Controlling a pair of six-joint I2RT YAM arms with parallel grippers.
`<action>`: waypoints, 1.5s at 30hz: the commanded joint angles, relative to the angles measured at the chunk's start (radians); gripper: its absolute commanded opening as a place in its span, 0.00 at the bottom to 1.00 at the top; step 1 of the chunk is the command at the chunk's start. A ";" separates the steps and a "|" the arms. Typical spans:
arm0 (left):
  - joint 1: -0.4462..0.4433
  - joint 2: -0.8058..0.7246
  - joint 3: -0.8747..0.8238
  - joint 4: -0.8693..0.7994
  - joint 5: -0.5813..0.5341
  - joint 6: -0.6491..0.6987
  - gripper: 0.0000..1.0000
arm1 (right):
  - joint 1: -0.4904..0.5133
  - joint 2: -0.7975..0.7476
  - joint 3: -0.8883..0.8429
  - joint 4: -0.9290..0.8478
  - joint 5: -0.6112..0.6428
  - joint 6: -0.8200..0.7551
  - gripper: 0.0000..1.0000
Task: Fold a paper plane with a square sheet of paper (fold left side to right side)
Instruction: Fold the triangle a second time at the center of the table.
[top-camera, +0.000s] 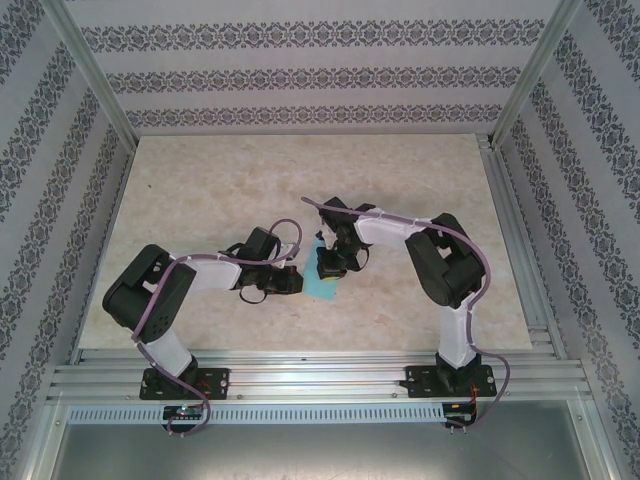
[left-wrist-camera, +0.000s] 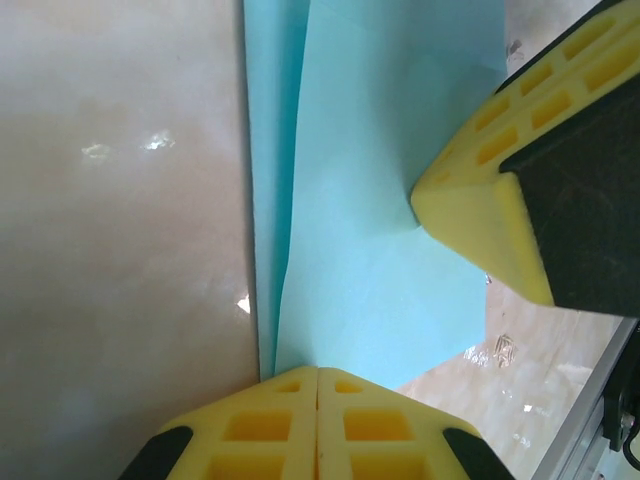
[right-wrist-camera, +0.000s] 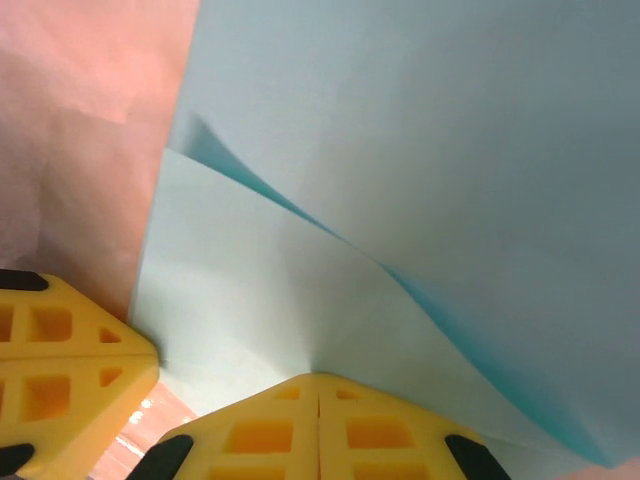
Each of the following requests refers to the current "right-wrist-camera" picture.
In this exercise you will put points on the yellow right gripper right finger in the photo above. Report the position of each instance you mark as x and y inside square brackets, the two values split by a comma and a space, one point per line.
[380, 440]

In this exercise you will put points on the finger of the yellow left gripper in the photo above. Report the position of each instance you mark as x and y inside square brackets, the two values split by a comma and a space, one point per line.
[75, 395]
[75, 320]

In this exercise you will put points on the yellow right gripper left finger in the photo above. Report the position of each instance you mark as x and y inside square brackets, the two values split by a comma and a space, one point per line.
[260, 435]

